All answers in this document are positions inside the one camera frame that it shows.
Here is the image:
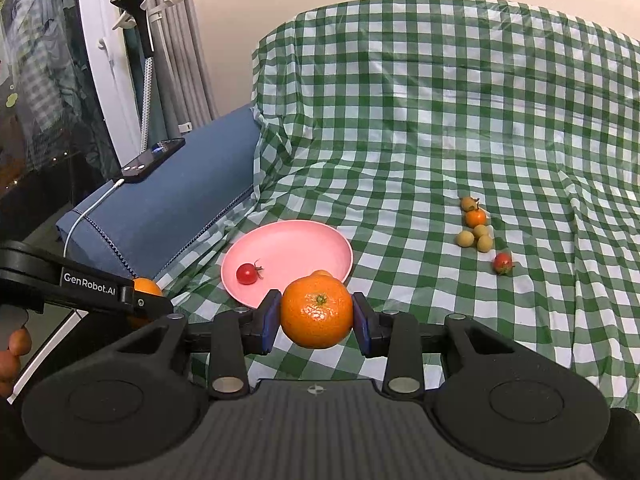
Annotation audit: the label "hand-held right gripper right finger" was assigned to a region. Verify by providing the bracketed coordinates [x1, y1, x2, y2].
[350, 291, 516, 401]

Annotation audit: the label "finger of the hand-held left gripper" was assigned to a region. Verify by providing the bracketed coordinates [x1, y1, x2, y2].
[120, 284, 176, 322]

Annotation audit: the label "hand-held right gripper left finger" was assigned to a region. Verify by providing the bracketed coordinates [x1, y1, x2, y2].
[115, 289, 284, 401]

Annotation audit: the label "large mandarin orange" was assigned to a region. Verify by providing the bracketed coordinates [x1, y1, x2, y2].
[280, 275, 355, 350]

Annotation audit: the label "pink plate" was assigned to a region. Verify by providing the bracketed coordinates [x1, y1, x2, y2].
[220, 220, 354, 310]

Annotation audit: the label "person's left hand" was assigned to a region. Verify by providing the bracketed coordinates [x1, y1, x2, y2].
[0, 327, 32, 402]

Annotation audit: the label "blue cushion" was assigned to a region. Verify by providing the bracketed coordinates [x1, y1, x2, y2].
[55, 106, 262, 281]

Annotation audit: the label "black smartphone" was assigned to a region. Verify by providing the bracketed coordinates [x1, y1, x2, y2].
[120, 137, 187, 183]

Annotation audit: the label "green checked tablecloth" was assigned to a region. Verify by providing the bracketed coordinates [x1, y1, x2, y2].
[159, 0, 640, 411]

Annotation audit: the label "hanging clothes behind glass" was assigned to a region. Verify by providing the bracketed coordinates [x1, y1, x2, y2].
[0, 0, 96, 171]

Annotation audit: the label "grey curtain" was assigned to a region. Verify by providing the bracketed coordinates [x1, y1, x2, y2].
[112, 0, 218, 136]

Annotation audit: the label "white charging cable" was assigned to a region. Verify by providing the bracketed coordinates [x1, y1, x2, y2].
[62, 178, 126, 261]

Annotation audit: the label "white door frame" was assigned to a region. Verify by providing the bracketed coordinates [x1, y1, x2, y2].
[75, 0, 151, 161]

